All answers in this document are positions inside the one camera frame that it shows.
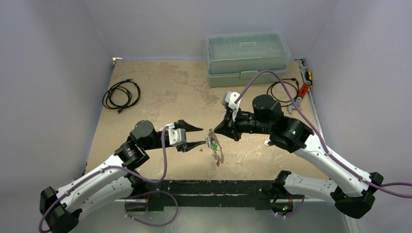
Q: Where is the green plastic toolbox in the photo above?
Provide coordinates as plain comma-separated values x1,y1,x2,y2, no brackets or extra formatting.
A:
204,32,291,87

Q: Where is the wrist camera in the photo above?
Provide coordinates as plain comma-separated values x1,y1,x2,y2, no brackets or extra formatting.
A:
222,91,241,122
166,124,187,147

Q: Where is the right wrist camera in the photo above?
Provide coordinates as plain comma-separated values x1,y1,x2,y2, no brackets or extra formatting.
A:
222,91,241,122

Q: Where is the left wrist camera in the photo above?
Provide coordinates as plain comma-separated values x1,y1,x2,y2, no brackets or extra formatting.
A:
166,124,187,147

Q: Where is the black key fob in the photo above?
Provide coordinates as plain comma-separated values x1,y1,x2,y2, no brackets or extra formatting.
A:
264,140,272,146

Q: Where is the red handled adjustable wrench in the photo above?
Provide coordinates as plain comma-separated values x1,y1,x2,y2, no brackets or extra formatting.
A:
288,83,311,114

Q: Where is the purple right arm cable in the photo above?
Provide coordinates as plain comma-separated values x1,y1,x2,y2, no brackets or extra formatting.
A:
234,70,412,219

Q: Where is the black coiled cable right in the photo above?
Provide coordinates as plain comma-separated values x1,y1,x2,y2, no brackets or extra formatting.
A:
266,78,301,108

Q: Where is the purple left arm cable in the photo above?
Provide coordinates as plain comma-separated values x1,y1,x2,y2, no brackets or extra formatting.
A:
38,125,179,233

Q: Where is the black coiled cable left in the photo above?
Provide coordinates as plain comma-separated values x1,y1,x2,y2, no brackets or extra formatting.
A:
102,79,141,114

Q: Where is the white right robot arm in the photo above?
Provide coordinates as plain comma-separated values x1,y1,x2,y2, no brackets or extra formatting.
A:
214,92,383,219

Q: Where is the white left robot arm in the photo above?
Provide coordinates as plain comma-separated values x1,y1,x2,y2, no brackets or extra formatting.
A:
38,120,205,233

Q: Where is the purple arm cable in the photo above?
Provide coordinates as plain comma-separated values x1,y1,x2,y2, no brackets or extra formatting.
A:
234,70,412,219
38,125,179,233

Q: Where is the black coiled cable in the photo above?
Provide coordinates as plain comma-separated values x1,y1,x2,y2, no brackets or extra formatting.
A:
266,78,301,108
102,79,141,114

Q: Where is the key with green tag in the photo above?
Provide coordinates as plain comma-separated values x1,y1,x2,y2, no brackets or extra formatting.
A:
211,143,218,151

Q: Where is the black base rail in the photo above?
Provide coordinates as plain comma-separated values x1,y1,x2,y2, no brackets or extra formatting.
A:
128,180,302,215

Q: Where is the yellow black tool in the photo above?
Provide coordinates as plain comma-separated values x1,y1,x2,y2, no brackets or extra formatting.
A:
298,61,313,87

